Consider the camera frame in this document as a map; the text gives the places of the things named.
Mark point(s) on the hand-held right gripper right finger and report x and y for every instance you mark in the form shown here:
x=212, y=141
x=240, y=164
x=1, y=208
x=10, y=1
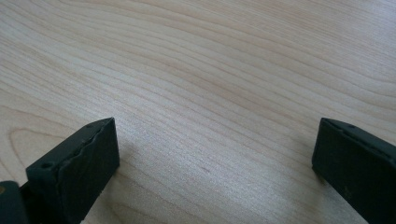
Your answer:
x=355, y=168

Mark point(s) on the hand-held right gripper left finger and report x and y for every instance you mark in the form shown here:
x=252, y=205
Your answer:
x=81, y=171

